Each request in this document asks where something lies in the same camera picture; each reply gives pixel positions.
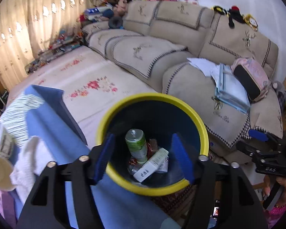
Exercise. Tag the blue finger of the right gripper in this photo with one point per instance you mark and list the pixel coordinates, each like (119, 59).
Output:
(261, 136)

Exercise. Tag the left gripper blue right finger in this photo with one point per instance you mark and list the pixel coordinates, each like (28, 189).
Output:
(185, 162)

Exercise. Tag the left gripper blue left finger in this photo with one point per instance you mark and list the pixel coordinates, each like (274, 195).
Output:
(104, 157)

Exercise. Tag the green label plastic bottle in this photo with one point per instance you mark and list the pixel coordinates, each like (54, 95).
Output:
(135, 140)

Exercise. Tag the white milk carton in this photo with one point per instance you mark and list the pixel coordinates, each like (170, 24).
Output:
(158, 163)

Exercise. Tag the white paper cup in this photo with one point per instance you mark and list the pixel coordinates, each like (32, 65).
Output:
(6, 151)

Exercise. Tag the yellow rimmed blue trash bin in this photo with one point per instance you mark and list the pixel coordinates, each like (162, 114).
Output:
(159, 116)

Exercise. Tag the red snack wrapper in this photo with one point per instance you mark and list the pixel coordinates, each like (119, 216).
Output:
(147, 151)

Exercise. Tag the clear blue document folder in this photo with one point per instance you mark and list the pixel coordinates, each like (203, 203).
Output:
(230, 91)

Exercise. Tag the pink pencil pouch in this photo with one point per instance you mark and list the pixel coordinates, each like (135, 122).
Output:
(252, 76)

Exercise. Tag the floral cream floor mat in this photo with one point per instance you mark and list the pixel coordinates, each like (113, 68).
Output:
(91, 85)

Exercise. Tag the white crumpled tissue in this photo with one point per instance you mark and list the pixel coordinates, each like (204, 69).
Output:
(32, 159)

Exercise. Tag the blue tablecloth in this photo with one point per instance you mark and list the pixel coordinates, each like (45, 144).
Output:
(65, 194)

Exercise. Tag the white paper sheets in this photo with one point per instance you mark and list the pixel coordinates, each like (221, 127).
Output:
(208, 68)

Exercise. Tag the beige sectional sofa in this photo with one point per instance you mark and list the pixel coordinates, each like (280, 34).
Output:
(158, 41)

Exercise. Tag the low glass shelf with books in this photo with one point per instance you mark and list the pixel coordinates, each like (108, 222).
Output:
(61, 46)

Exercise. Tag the black yellow plush toy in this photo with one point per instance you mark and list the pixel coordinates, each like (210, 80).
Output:
(233, 14)

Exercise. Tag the beige embroidered curtain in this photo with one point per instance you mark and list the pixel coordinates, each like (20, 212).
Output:
(30, 26)

